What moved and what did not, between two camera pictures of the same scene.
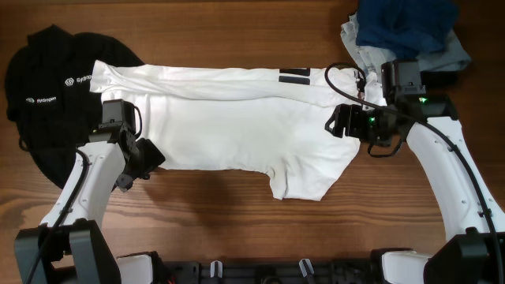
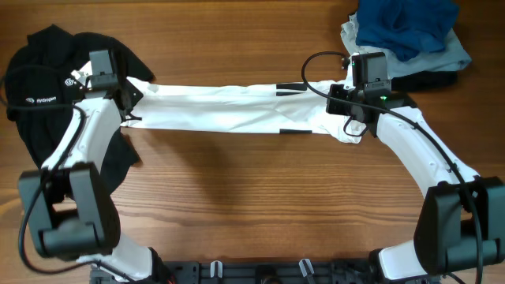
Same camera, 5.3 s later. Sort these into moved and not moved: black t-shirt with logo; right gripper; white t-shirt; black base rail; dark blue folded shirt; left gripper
Moved: left gripper; white t-shirt; right gripper
Not moved: dark blue folded shirt; black t-shirt with logo; black base rail
